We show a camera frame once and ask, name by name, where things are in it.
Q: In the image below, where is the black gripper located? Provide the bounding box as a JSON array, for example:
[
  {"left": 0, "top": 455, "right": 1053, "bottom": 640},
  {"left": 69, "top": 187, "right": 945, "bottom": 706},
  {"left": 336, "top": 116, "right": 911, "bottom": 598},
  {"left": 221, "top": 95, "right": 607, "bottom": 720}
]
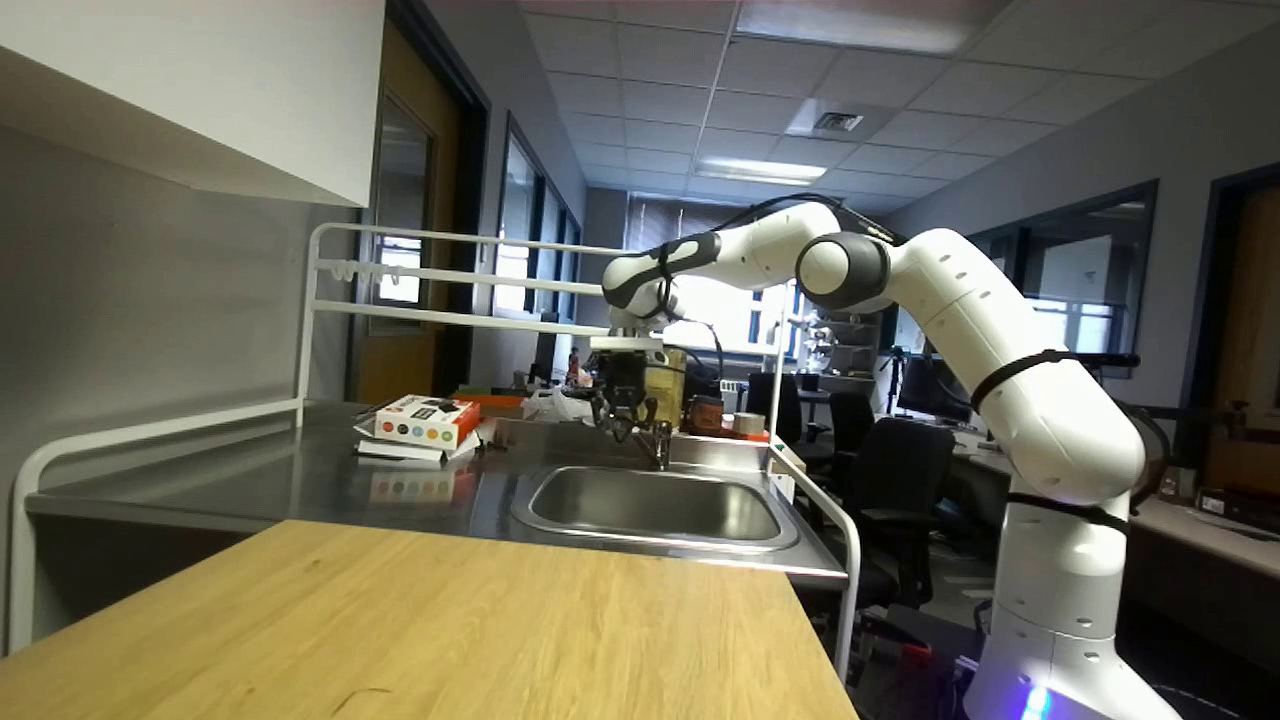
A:
[{"left": 588, "top": 333, "right": 669, "bottom": 444}]

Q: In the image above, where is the small metal sink faucet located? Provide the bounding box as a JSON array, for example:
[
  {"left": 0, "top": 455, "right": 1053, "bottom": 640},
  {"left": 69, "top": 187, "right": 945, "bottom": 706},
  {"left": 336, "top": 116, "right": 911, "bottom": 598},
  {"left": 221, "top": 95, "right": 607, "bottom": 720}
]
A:
[{"left": 628, "top": 417, "right": 674, "bottom": 476}]

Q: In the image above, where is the stainless steel sink counter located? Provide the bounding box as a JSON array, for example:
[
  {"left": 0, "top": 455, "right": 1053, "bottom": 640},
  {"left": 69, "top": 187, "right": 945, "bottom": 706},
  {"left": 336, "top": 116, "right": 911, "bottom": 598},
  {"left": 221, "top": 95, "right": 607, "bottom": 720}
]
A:
[{"left": 24, "top": 398, "right": 856, "bottom": 592}]

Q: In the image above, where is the yellow bottle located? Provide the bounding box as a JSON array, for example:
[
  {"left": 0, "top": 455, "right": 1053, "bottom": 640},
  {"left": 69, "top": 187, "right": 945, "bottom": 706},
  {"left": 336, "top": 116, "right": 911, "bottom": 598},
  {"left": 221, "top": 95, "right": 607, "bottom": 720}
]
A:
[{"left": 644, "top": 349, "right": 692, "bottom": 431}]

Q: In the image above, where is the white bag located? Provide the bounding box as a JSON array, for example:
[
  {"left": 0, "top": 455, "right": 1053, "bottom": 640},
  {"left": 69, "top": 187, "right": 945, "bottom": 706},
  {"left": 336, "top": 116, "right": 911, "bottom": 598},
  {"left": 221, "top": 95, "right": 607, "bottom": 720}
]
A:
[{"left": 518, "top": 378, "right": 594, "bottom": 428}]

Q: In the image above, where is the orange object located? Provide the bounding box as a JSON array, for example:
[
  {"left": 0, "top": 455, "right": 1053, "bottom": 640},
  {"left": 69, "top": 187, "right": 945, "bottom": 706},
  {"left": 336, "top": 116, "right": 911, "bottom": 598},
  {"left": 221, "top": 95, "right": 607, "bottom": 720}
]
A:
[{"left": 452, "top": 383, "right": 526, "bottom": 420}]

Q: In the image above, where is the colourful white box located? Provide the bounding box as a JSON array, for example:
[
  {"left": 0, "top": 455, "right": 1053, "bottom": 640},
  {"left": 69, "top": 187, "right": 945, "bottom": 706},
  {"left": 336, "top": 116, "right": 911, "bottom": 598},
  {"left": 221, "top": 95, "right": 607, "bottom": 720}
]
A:
[{"left": 367, "top": 393, "right": 489, "bottom": 452}]

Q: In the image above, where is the white book stack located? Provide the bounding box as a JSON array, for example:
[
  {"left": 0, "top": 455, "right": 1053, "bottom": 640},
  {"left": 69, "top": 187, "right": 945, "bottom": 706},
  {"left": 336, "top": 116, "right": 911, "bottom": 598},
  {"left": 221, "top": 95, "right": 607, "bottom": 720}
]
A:
[{"left": 352, "top": 420, "right": 489, "bottom": 466}]

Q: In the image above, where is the small ceiling light panel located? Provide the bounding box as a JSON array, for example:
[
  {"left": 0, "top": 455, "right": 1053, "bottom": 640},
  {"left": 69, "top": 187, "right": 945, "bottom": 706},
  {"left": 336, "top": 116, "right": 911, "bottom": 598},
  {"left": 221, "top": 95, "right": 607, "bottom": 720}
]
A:
[{"left": 696, "top": 152, "right": 833, "bottom": 187}]

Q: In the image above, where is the black office chair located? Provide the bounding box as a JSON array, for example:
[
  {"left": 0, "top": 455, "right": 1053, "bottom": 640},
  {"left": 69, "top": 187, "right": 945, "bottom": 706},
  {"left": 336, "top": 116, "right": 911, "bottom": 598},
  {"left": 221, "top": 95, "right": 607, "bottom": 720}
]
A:
[{"left": 842, "top": 417, "right": 956, "bottom": 611}]

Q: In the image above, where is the wooden door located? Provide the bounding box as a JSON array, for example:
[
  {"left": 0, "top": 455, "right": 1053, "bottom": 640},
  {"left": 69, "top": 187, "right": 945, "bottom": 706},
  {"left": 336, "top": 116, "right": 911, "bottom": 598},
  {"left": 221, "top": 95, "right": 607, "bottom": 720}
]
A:
[{"left": 346, "top": 4, "right": 493, "bottom": 406}]

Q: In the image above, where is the ceiling air vent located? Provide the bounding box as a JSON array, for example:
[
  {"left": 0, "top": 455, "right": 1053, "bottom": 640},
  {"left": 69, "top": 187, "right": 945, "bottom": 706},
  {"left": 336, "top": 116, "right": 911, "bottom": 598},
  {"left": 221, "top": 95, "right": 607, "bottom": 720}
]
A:
[{"left": 782, "top": 95, "right": 895, "bottom": 144}]

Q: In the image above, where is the large ceiling light panel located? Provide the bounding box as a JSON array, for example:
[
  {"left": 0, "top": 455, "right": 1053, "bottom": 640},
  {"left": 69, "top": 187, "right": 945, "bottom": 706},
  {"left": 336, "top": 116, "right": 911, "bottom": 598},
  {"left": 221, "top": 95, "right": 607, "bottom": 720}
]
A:
[{"left": 730, "top": 0, "right": 1008, "bottom": 58}]

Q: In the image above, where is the office desk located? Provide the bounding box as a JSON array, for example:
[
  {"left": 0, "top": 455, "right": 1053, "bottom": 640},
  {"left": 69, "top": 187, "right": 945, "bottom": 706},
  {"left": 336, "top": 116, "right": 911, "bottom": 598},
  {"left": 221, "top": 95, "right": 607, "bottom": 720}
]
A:
[{"left": 952, "top": 431, "right": 1280, "bottom": 582}]

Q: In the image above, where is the white metal rail frame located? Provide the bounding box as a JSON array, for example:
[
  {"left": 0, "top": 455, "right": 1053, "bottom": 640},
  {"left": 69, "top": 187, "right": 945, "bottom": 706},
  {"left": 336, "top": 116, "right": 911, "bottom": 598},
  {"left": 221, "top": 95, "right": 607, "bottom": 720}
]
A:
[{"left": 3, "top": 215, "right": 868, "bottom": 683}]

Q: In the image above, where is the white wall cabinet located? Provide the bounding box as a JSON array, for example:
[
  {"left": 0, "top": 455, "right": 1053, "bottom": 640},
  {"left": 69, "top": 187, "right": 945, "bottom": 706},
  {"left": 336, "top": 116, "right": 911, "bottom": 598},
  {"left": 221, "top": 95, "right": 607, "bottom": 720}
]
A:
[{"left": 0, "top": 0, "right": 393, "bottom": 213}]

